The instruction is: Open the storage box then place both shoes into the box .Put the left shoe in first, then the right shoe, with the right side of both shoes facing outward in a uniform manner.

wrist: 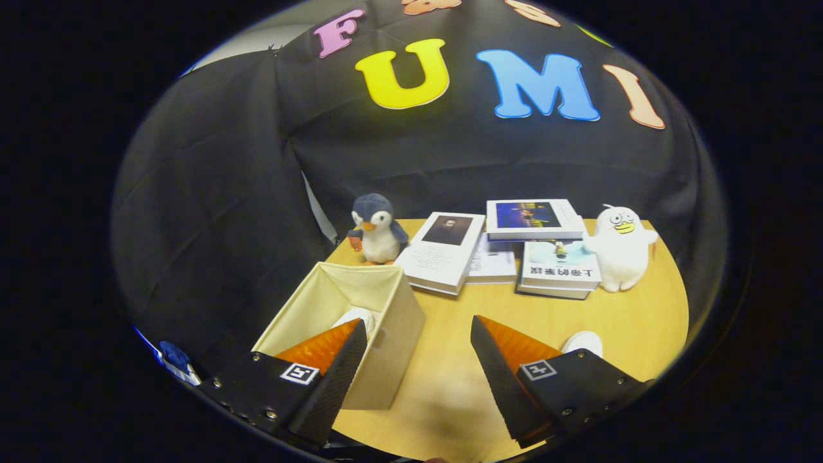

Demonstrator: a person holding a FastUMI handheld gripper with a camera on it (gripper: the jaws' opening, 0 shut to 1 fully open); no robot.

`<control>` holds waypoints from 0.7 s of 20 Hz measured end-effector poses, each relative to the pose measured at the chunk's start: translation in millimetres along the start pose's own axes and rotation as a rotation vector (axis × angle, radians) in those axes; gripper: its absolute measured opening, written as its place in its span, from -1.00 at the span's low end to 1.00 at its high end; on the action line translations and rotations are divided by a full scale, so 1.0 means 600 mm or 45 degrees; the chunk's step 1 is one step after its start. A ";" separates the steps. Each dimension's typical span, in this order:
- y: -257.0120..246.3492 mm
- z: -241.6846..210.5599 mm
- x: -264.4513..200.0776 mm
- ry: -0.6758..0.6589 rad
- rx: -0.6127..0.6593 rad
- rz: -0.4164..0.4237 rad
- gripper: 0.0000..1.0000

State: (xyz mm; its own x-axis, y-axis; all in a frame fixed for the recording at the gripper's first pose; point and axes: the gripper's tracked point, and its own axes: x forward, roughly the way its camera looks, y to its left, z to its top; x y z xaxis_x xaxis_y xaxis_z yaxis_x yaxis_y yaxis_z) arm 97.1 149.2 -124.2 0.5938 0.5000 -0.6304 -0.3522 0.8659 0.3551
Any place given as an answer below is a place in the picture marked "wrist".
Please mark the white text cover book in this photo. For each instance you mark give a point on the white text cover book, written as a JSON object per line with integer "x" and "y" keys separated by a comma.
{"x": 492, "y": 263}

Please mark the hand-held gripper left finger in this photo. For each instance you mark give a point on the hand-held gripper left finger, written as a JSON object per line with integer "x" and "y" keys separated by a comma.
{"x": 334, "y": 386}

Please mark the white duck plush toy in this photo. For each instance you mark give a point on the white duck plush toy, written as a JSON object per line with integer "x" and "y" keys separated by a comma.
{"x": 620, "y": 257}

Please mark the pale blue cover book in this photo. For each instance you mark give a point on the pale blue cover book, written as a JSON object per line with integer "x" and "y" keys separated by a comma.
{"x": 559, "y": 270}

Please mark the portrait cover white book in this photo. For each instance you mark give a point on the portrait cover white book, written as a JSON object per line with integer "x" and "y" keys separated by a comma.
{"x": 440, "y": 257}

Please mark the grey penguin plush toy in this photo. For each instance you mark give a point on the grey penguin plush toy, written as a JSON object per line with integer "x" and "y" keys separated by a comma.
{"x": 379, "y": 238}

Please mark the white canvas shoe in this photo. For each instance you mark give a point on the white canvas shoe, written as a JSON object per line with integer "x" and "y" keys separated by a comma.
{"x": 360, "y": 316}
{"x": 582, "y": 342}

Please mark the thick dark-edged book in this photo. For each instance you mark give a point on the thick dark-edged book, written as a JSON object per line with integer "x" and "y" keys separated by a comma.
{"x": 553, "y": 293}

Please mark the beige fabric storage box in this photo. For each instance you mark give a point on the beige fabric storage box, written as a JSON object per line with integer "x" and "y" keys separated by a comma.
{"x": 392, "y": 347}

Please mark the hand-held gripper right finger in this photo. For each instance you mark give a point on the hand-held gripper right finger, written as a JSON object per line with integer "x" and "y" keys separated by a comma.
{"x": 501, "y": 386}

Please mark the small orange toy accessory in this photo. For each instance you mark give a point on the small orange toy accessory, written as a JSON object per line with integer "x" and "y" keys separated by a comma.
{"x": 355, "y": 244}

